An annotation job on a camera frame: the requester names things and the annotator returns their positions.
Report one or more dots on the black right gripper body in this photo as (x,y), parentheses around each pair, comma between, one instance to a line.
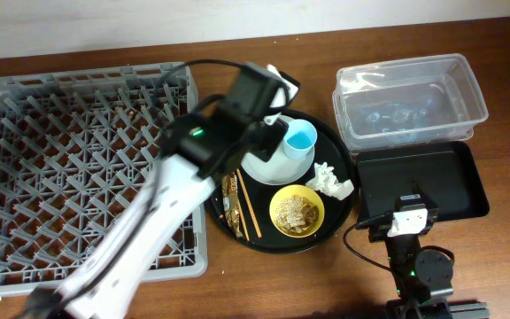
(380,232)

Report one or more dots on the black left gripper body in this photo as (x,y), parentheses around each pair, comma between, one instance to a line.
(268,144)

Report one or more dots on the blue cup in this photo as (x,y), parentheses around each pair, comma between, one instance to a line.
(300,138)

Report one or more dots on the white tissue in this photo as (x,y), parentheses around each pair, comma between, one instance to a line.
(326,182)

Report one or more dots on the yellow bowl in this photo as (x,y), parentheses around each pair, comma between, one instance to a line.
(302,191)

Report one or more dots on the food scraps pile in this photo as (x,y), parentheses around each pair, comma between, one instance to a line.
(296,214)

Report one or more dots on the gold snack wrapper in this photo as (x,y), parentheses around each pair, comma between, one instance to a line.
(230,204)

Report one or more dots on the wooden chopstick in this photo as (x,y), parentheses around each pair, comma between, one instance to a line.
(243,223)
(248,202)

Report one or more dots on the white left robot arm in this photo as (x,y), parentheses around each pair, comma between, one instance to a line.
(201,147)

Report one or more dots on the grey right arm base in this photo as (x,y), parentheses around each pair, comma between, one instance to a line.
(458,310)

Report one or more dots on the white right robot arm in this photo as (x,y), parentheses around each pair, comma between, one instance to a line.
(422,274)

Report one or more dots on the grey plastic dishwasher rack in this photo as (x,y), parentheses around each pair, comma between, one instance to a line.
(75,148)

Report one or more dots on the grey round plate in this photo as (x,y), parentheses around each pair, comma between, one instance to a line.
(280,169)

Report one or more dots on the black rectangular tray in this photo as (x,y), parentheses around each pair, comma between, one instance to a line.
(444,174)

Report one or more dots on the round black serving tray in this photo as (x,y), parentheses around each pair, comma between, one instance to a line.
(330,149)

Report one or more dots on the clear plastic bin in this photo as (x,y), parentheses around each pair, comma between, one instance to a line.
(407,101)

